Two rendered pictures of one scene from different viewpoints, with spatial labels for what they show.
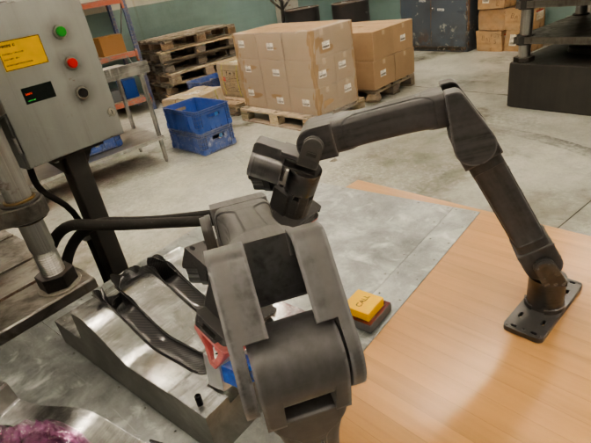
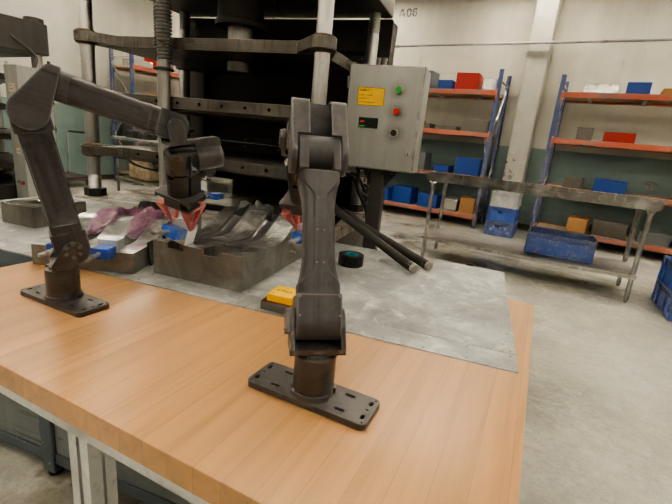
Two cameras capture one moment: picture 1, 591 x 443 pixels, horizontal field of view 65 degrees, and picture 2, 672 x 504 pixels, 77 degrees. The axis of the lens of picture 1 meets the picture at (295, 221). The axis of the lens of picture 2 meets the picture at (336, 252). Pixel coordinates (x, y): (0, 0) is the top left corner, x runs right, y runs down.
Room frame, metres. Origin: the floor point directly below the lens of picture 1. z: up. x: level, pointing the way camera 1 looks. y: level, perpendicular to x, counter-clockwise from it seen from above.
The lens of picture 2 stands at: (0.44, -0.95, 1.18)
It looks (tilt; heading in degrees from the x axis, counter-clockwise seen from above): 15 degrees down; 64
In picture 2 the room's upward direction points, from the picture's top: 6 degrees clockwise
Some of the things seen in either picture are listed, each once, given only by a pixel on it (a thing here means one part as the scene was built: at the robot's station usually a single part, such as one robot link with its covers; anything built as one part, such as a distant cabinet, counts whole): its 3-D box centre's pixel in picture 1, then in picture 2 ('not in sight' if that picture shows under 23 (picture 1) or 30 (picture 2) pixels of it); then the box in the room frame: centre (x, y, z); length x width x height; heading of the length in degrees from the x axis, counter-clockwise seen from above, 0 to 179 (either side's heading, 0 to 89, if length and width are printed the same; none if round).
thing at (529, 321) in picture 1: (545, 290); (314, 372); (0.68, -0.44, 0.84); 0.20 x 0.07 x 0.08; 129
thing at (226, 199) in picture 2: not in sight; (235, 190); (0.89, 1.22, 0.87); 0.50 x 0.27 x 0.17; 46
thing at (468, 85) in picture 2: not in sight; (430, 147); (4.90, 5.00, 1.17); 2.06 x 0.65 x 2.34; 124
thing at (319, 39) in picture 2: not in sight; (241, 71); (0.92, 1.30, 1.45); 1.29 x 0.82 x 0.19; 136
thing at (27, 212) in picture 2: not in sight; (45, 211); (0.14, 0.81, 0.84); 0.20 x 0.15 x 0.07; 46
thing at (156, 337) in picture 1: (167, 306); (243, 221); (0.72, 0.26, 0.92); 0.35 x 0.16 x 0.09; 46
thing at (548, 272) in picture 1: (544, 262); (314, 330); (0.67, -0.43, 0.90); 0.09 x 0.06 x 0.06; 166
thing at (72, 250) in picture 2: not in sight; (65, 252); (0.30, 0.03, 0.90); 0.09 x 0.06 x 0.06; 101
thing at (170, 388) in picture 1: (174, 320); (248, 237); (0.74, 0.27, 0.87); 0.50 x 0.26 x 0.14; 46
